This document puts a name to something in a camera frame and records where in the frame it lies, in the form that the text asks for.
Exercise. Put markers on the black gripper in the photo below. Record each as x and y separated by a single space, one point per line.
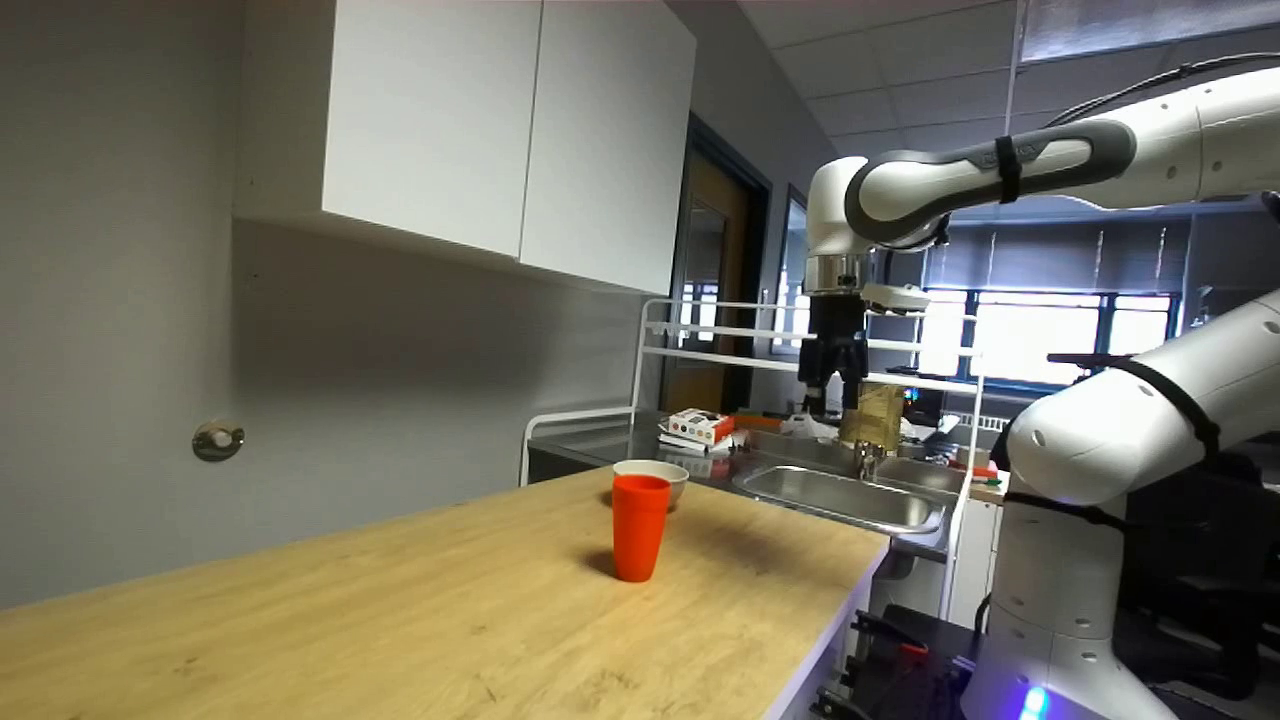
836 320

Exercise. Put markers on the orange plastic cup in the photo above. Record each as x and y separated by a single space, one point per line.
642 525

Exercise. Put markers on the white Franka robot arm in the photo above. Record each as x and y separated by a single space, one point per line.
1134 425

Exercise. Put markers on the brown paper bag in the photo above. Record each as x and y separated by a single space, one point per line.
872 418

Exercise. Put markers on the stainless steel sink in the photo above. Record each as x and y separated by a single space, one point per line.
840 499

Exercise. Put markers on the red and white box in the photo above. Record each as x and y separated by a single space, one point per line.
703 428

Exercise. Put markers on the dark wooden door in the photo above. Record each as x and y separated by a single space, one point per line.
713 267

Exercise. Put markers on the bright window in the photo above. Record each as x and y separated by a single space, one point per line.
1041 334

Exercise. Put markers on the black and red device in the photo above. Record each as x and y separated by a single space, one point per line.
894 665

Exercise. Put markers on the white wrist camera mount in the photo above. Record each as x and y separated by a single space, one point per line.
891 298

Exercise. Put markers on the white wall cabinet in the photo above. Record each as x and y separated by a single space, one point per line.
504 125

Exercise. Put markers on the small round wall knob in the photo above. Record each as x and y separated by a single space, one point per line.
218 442

